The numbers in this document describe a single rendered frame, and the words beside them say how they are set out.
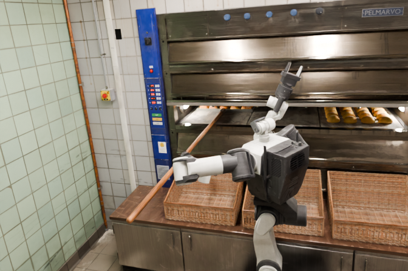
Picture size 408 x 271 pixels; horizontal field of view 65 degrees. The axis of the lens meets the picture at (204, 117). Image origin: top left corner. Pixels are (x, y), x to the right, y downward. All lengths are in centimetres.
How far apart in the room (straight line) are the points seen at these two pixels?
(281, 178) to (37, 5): 220
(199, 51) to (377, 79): 131
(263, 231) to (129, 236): 129
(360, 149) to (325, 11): 104
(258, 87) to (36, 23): 176
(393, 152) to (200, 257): 163
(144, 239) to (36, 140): 114
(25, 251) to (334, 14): 281
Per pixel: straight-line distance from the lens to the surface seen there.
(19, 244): 286
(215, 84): 261
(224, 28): 255
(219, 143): 276
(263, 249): 202
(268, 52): 249
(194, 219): 255
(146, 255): 289
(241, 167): 155
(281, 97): 193
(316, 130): 262
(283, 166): 159
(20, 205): 279
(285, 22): 249
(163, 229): 265
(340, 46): 250
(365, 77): 257
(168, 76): 272
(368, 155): 272
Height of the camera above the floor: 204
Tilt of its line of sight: 17 degrees down
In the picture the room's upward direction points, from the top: 4 degrees counter-clockwise
